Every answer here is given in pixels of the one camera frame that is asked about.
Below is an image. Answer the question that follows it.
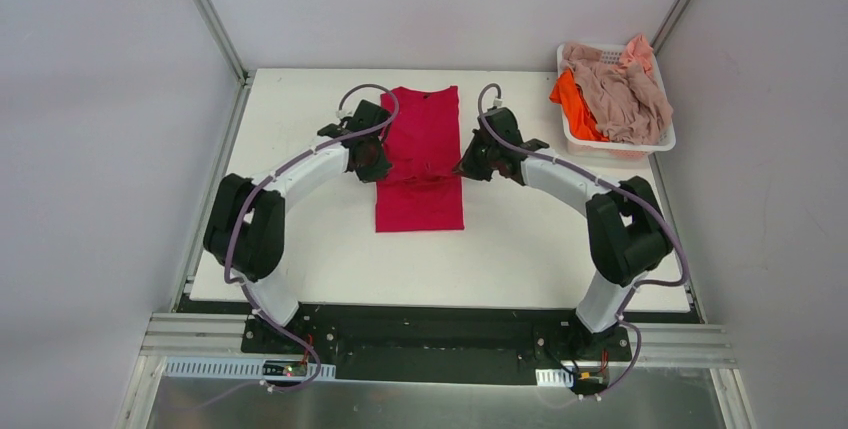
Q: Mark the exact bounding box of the crimson red t shirt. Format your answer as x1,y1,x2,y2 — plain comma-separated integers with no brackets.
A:
375,86,465,233

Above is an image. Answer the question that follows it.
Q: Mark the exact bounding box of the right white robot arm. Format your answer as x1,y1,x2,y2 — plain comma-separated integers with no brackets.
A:
454,107,679,359

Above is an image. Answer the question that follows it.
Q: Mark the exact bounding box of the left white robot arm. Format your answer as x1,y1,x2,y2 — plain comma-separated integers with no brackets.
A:
202,100,394,354

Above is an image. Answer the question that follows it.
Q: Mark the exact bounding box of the orange t shirt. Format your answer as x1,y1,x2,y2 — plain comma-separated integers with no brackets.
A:
549,69,609,142

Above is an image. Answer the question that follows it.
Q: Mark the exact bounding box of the beige t shirt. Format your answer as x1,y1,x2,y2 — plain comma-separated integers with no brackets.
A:
561,42,673,146

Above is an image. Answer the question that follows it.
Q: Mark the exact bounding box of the white plastic laundry basket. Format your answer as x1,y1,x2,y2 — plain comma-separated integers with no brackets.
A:
549,36,676,160

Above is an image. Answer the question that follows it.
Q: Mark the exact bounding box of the salmon pink t shirt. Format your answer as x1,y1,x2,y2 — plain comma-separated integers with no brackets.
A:
617,34,655,77

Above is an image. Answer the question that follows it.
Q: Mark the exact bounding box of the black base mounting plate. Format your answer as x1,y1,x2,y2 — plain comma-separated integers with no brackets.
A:
241,304,634,385

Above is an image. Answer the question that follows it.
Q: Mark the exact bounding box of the aluminium frame rail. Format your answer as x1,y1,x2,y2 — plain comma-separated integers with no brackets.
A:
140,313,738,369

